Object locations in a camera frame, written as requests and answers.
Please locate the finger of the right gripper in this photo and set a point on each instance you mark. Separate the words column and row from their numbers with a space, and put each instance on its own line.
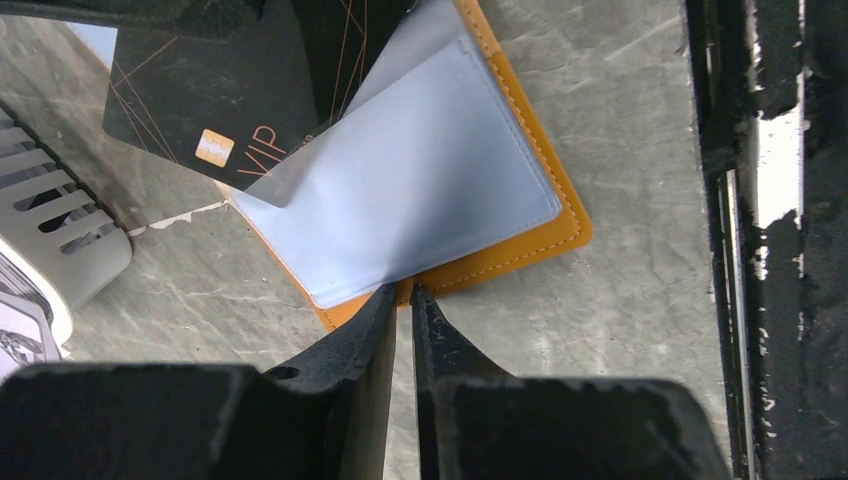
column 200, row 19

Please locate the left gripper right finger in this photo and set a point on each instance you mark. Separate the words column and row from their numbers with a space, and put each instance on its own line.
column 478, row 421

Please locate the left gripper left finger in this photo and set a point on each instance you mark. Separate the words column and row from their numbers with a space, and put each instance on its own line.
column 322, row 414

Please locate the black VIP card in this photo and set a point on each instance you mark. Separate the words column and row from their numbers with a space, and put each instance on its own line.
column 238, row 111

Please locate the white plastic basket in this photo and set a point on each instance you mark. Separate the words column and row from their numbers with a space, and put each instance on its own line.
column 53, row 230

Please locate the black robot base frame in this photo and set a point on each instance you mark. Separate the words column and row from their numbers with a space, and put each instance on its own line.
column 770, row 94

